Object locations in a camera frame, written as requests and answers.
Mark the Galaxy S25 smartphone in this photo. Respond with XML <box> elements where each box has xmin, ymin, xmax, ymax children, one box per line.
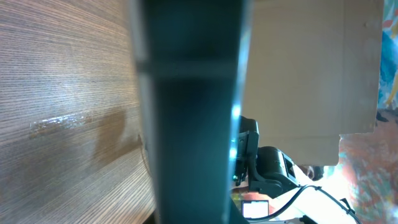
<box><xmin>129</xmin><ymin>0</ymin><xmax>252</xmax><ymax>223</ymax></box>

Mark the right black camera cable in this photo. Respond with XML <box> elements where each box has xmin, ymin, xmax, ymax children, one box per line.
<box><xmin>247</xmin><ymin>184</ymin><xmax>363</xmax><ymax>224</ymax></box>

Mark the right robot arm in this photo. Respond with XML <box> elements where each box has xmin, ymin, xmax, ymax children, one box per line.
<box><xmin>233</xmin><ymin>116</ymin><xmax>310</xmax><ymax>223</ymax></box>

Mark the beige cardboard box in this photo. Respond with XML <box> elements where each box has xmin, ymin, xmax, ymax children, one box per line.
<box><xmin>243</xmin><ymin>0</ymin><xmax>384</xmax><ymax>166</ymax></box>

